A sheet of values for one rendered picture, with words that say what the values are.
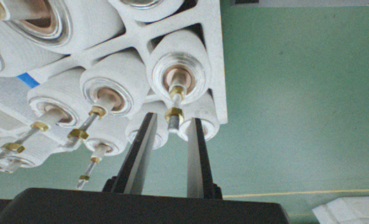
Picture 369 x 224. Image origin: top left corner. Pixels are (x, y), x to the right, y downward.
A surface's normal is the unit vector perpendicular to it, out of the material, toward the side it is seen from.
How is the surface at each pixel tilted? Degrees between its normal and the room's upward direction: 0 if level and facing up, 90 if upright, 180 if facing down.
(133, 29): 0
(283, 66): 0
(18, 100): 90
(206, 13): 0
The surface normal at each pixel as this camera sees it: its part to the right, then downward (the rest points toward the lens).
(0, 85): 0.96, -0.20
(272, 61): -0.02, 0.66
